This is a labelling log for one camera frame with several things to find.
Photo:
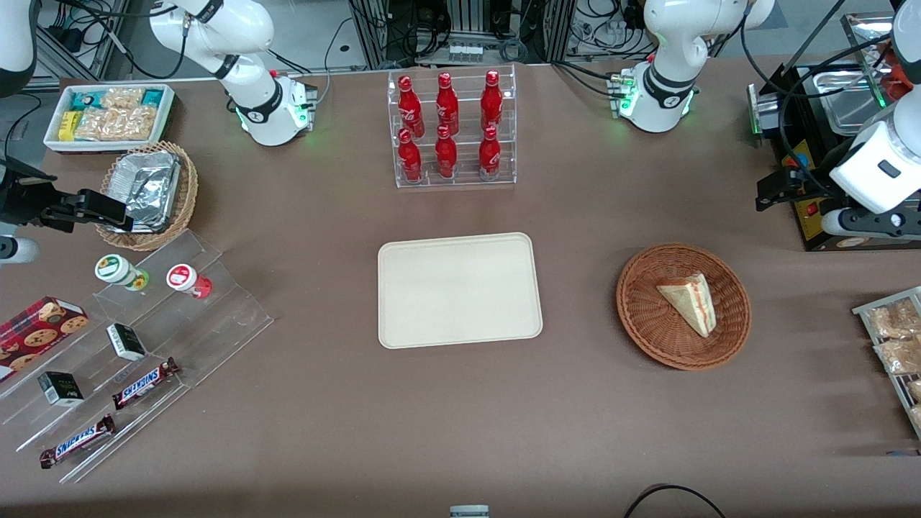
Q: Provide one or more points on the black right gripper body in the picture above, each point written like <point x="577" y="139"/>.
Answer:
<point x="27" y="200"/>

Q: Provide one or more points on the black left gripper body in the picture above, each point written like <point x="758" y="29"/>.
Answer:
<point x="811" y="184"/>

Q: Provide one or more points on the triangle sandwich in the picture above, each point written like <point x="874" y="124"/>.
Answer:
<point x="691" y="302"/>

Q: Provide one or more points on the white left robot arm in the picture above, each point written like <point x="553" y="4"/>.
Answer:
<point x="658" y="86"/>

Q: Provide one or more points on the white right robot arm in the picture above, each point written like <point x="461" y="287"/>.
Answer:
<point x="266" y="108"/>

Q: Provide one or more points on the oval tan wicker basket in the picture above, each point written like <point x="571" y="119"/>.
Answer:
<point x="188" y="194"/>

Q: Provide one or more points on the round brown wicker basket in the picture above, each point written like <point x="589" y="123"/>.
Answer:
<point x="647" y="316"/>

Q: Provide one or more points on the tray of packaged crackers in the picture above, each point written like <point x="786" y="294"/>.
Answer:
<point x="896" y="378"/>

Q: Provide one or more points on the beige plastic tray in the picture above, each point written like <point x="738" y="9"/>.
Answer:
<point x="460" y="291"/>

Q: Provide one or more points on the black metal appliance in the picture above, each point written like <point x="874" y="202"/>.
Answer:
<point x="820" y="226"/>

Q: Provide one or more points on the silver foil wrapped package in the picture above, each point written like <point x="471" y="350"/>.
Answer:
<point x="147" y="183"/>

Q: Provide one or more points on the cup with green lid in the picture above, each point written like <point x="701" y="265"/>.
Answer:
<point x="115" y="269"/>

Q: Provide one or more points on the large clear cracker bag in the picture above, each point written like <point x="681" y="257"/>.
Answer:
<point x="115" y="124"/>

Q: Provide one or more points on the yellow snack packet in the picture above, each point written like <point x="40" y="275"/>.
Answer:
<point x="68" y="126"/>

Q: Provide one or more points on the cup with red lid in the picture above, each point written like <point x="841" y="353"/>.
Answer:
<point x="183" y="278"/>

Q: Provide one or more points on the teal snack packet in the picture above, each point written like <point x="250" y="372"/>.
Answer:
<point x="85" y="101"/>
<point x="152" y="98"/>

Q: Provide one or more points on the small clear cracker bag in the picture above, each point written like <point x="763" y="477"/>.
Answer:
<point x="122" y="98"/>

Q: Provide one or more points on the white plastic snack bin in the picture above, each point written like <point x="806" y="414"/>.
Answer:
<point x="167" y="115"/>

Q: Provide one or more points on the red plaid cookie box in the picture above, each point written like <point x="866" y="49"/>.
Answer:
<point x="36" y="334"/>

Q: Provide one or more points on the small black carton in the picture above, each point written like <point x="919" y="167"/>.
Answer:
<point x="126" y="342"/>
<point x="60" y="388"/>

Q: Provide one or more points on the clear acrylic stepped shelf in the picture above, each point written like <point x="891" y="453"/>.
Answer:
<point x="216" y="316"/>

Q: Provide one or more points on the clear bag of nuts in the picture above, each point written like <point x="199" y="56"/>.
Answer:
<point x="903" y="356"/>
<point x="896" y="320"/>

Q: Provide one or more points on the snickers chocolate bar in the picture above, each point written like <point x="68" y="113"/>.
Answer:
<point x="144" y="383"/>
<point x="75" y="441"/>

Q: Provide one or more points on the clear acrylic bottle rack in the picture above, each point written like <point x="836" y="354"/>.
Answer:
<point x="504" y="158"/>

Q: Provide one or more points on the red cola bottle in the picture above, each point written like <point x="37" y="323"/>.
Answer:
<point x="409" y="158"/>
<point x="447" y="104"/>
<point x="410" y="108"/>
<point x="446" y="155"/>
<point x="490" y="155"/>
<point x="491" y="101"/>

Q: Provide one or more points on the white power strip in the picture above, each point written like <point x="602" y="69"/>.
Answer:
<point x="465" y="52"/>

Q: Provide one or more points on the small grey box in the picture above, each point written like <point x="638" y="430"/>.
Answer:
<point x="469" y="511"/>

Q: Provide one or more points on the grey round-ended right wrist camera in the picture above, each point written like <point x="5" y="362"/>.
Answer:
<point x="18" y="250"/>

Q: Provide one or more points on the aluminium frame equipment rack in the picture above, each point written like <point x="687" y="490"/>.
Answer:
<point x="468" y="25"/>

